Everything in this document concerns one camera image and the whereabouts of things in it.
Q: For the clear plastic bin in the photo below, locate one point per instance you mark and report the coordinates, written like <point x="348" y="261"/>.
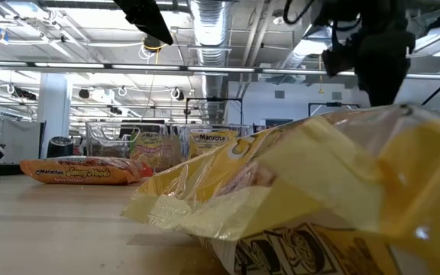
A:
<point x="105" y="145"/>
<point x="243" y="130"/>

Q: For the long ceiling light strip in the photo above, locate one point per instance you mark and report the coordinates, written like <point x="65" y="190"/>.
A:
<point x="90" y="65"/>

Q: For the red Saucy Noods pack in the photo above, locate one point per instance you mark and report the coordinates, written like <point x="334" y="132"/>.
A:
<point x="82" y="172"/>

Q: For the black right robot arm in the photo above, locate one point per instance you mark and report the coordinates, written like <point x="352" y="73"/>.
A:
<point x="357" y="11"/>

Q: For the silver air duct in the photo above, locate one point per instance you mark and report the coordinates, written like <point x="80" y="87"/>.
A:
<point x="208" y="38"/>

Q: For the yellow creamy chicken ramen pack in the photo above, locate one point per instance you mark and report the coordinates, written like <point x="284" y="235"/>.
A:
<point x="210" y="139"/>
<point x="319" y="172"/>

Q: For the white building column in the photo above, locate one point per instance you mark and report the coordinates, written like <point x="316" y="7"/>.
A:
<point x="54" y="114"/>

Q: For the black background station frame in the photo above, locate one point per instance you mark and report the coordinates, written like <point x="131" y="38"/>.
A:
<point x="212" y="99"/>
<point x="334" y="104"/>

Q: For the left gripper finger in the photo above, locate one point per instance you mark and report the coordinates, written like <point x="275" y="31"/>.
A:
<point x="147" y="19"/>

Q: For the green lime chili ramen pack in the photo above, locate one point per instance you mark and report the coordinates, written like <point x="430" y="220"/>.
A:
<point x="147" y="149"/>

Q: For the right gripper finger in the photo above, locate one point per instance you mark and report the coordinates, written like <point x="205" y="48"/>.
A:
<point x="373" y="89"/>
<point x="393" y="88"/>

